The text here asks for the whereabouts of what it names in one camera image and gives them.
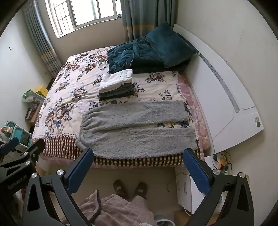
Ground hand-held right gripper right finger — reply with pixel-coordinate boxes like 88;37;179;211
183;148;255;226

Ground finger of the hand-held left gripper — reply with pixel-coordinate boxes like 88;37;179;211
0;139;46;174
0;137;19;156

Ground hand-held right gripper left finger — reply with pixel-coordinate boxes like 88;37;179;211
22;148;95;226

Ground grey fuzzy pants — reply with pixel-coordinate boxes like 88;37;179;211
76;100;198;160

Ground teal storage cart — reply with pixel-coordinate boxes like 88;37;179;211
0;120;33;150

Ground white nightstand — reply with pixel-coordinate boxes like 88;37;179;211
175;155;220;214

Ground cardboard box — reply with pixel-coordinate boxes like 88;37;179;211
25;103;43;125

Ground clear plastic box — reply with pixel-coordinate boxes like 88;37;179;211
22;90;45;104

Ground grey round container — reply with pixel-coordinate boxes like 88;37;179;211
154;215;174;226

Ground person's pink pajama legs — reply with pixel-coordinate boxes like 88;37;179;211
78;190;157;226

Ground yellow box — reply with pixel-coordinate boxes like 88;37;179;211
35;85;48;96

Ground pink quilted mattress pad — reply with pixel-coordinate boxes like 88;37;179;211
177;73;211;156

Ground floral bed sheet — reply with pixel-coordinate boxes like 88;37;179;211
31;46;206;170

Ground white bed headboard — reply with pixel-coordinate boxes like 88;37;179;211
173;23;264;154

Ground dark folded clothes stack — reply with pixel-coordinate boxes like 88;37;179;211
98;83;134;101

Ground teal striped curtain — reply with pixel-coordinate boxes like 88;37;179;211
120;0;178;43
23;0;63;77

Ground teal plush blanket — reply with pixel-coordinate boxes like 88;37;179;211
107;37;191;74

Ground teal plush pillow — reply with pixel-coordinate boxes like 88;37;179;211
145;23;199;68

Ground window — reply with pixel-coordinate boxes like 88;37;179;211
44;0;122;38

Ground black cable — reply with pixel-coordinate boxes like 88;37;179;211
167;172;190;192

